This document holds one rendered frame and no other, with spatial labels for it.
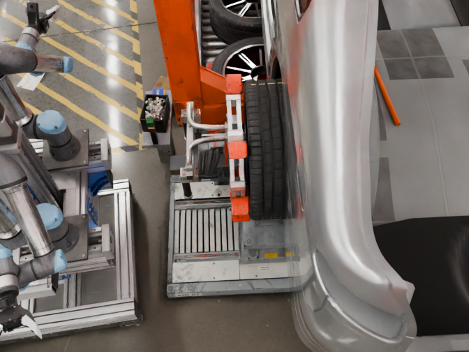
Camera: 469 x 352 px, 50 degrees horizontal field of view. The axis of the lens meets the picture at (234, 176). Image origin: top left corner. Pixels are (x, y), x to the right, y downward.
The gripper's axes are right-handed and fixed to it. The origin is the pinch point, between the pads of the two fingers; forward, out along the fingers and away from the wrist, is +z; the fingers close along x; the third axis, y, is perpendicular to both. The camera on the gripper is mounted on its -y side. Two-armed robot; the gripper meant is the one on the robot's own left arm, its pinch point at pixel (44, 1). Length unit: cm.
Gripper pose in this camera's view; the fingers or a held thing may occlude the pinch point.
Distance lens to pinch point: 271.4
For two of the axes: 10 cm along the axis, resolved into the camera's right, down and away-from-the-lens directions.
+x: 9.9, 1.3, 0.3
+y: -0.9, 5.5, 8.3
